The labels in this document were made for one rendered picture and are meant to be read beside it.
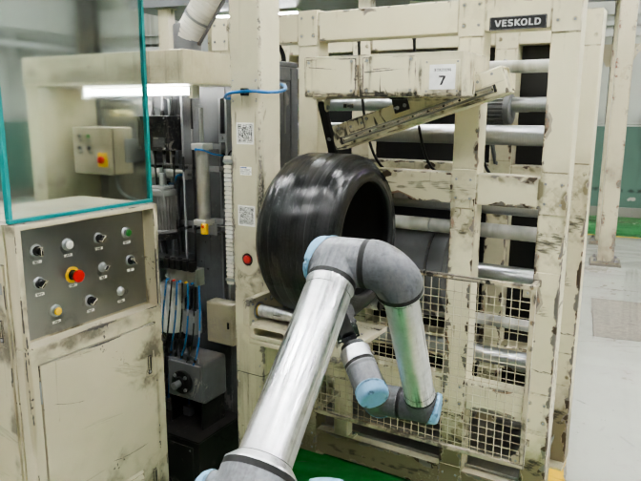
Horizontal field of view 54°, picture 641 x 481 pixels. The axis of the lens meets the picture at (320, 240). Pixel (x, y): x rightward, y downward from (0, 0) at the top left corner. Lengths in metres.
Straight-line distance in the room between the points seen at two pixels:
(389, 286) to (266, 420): 0.41
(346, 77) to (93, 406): 1.41
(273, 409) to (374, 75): 1.36
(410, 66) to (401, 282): 0.99
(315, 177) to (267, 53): 0.51
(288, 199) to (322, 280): 0.62
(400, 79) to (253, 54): 0.50
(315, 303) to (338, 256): 0.13
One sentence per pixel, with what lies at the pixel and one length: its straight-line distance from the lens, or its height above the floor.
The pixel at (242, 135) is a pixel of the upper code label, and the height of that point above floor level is 1.50.
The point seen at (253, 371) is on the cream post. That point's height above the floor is 0.63.
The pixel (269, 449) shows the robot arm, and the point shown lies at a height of 0.97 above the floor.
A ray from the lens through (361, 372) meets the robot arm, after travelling 1.80.
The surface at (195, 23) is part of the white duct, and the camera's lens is 2.80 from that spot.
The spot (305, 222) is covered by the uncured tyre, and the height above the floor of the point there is 1.25.
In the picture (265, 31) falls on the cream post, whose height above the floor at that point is 1.85.
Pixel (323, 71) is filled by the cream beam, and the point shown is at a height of 1.73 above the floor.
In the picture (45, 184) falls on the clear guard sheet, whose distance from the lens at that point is 2.05.
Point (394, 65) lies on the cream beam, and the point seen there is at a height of 1.74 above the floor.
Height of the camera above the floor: 1.58
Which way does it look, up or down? 11 degrees down
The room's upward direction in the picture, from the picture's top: straight up
